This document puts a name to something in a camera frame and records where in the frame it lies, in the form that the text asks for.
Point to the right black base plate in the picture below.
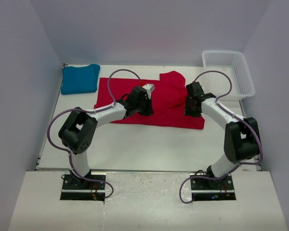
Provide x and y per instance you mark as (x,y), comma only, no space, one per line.
(212,190)

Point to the white plastic basket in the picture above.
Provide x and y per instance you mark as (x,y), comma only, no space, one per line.
(234,65)

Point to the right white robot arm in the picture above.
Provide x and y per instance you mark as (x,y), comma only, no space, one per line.
(241,135)

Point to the folded blue t shirt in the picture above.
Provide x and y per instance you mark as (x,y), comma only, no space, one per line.
(78,80)

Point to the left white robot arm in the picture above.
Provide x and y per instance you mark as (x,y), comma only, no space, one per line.
(78,130)

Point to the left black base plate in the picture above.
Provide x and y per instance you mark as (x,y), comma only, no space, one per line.
(74,189)

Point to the red t shirt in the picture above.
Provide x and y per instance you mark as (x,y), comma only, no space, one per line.
(168,101)

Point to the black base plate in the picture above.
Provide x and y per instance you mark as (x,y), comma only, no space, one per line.
(74,189)
(212,190)

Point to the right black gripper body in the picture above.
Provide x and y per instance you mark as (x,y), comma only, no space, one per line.
(189,109)

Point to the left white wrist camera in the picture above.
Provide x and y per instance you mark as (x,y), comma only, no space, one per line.
(149,89)

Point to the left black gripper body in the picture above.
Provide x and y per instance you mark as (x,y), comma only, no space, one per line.
(143,107)

